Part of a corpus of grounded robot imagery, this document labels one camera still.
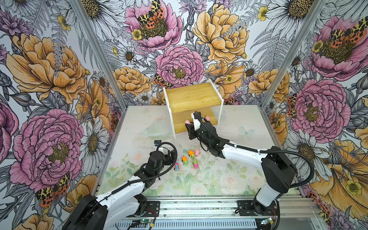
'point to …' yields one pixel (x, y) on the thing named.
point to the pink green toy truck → (196, 166)
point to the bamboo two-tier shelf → (182, 100)
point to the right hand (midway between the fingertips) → (188, 127)
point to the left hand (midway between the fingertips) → (167, 154)
